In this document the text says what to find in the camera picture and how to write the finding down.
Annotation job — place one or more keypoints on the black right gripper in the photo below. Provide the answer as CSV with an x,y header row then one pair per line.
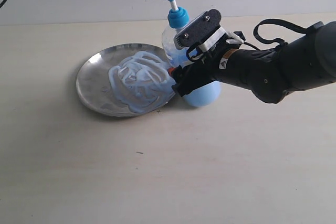
x,y
225,63

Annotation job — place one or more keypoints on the pale blue soap swirls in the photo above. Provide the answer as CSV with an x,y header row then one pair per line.
x,y
141,82

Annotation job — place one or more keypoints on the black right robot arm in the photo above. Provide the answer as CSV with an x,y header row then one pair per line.
x,y
271,74

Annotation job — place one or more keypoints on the blue pump soap bottle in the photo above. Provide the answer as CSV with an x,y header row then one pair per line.
x,y
178,18

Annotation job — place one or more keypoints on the round stainless steel plate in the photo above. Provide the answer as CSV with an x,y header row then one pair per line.
x,y
92,82

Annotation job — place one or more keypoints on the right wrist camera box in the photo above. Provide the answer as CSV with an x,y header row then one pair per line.
x,y
202,33

